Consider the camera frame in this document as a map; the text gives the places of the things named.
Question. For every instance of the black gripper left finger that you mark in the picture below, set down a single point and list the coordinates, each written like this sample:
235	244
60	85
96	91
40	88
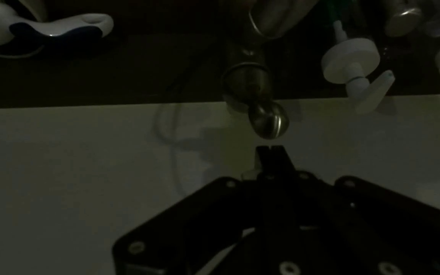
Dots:
220	224

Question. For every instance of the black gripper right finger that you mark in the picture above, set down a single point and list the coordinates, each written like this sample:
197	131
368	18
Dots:
352	230

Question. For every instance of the white and blue dish brush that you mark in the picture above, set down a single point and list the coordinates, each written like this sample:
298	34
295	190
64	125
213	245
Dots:
52	25

